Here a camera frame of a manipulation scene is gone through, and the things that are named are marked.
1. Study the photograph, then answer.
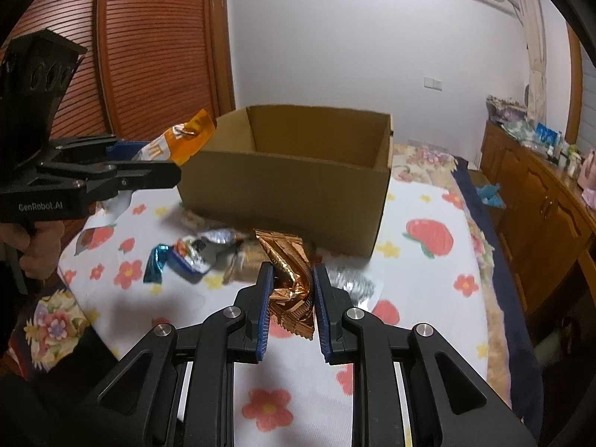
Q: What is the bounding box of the person's dark clothing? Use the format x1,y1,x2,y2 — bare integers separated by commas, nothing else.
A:
0,330,123,447

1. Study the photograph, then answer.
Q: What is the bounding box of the clear packet with tan cake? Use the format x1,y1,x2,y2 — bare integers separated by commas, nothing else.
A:
222,237,262,286

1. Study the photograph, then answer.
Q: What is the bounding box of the blue cloth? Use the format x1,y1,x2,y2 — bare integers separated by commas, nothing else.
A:
474,183,507,209

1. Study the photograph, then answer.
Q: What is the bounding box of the dark blue blanket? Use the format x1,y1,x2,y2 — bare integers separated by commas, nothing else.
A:
453,156,543,429

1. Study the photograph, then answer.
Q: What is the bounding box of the pink container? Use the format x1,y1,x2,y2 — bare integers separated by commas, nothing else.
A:
581,148,596,202

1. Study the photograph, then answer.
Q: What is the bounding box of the reddish wooden wardrobe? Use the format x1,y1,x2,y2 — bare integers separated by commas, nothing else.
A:
0,0,237,150

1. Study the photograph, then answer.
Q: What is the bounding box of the wooden window frame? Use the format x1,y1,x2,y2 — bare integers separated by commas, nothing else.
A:
565,22,586,146

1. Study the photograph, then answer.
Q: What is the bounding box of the flower strawberry printed bed sheet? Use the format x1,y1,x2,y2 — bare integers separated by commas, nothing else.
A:
57,146,492,447

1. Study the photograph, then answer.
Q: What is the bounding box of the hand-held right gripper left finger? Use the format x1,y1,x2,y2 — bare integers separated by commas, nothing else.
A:
86,262,276,447

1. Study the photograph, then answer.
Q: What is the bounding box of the copper foil snack packet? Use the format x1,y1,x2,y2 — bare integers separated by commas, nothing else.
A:
254,228,320,342

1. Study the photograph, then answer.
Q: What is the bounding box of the person's left hand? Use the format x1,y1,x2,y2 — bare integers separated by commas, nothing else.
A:
0,220,67,281

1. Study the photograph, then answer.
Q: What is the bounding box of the floral quilt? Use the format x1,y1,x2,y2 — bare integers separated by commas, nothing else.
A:
21,286,91,352

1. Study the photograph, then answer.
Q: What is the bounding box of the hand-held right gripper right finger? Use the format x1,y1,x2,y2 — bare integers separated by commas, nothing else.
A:
312,263,519,447

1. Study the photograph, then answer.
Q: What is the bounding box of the pale curtain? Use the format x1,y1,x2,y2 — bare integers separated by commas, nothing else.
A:
510,0,551,124

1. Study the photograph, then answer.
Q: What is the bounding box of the silver foil snack packet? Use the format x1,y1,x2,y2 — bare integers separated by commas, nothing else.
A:
326,264,383,312

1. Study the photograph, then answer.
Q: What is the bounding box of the brown cardboard box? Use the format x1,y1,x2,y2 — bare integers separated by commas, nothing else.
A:
177,105,396,260

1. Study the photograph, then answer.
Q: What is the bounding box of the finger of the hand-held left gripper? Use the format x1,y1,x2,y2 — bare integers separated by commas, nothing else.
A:
35,161,183,202
47,134,141,165

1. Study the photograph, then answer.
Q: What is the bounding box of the teal foil snack packet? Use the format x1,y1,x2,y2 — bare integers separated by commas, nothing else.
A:
143,243,172,285

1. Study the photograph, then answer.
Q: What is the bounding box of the clutter of small dresser things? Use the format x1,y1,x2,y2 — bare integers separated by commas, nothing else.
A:
485,94,584,171

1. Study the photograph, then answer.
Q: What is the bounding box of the orange snack packet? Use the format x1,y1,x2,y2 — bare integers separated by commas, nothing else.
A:
100,108,218,219

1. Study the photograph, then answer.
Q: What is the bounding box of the wooden dresser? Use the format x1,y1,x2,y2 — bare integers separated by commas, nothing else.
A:
479,120,596,322

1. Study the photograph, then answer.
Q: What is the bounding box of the white blue snack packet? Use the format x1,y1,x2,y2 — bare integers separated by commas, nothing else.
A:
170,227,236,284

